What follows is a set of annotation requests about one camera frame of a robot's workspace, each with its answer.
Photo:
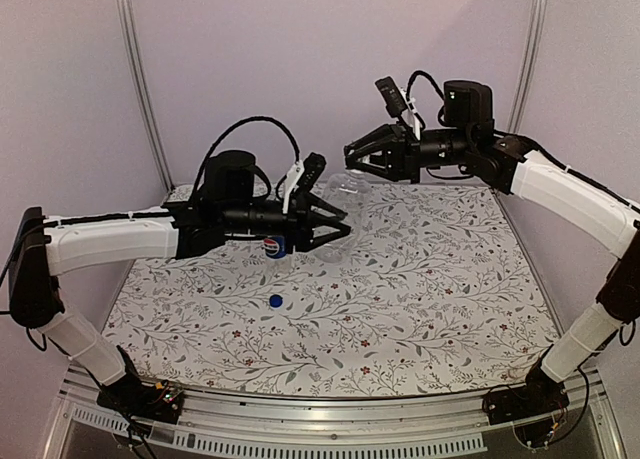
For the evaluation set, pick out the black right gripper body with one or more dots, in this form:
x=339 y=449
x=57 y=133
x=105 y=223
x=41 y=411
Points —
x=410 y=154

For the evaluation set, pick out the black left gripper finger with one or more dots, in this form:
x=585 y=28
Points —
x=311 y=240
x=322 y=205

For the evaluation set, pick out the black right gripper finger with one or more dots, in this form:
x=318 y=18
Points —
x=379 y=169
x=372 y=142

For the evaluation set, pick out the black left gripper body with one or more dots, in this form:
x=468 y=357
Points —
x=295 y=223

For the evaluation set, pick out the blue bottle cap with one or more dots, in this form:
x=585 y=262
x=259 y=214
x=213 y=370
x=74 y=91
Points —
x=275 y=301

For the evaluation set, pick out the Pepsi bottle with blue label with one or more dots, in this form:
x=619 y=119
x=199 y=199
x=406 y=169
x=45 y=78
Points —
x=278 y=261

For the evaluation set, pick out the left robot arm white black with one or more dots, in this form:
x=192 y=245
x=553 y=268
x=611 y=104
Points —
x=222 y=207

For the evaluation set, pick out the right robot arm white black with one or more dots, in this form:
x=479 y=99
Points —
x=515 y=165

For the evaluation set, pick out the floral patterned table mat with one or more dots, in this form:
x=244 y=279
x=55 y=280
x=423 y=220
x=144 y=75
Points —
x=436 y=297

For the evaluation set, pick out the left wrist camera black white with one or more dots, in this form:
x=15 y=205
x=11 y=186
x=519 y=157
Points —
x=301 y=177

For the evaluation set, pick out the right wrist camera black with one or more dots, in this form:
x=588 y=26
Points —
x=393 y=97

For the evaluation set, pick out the aluminium slotted front rail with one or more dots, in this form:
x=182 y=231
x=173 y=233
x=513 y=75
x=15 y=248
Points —
x=229 y=424

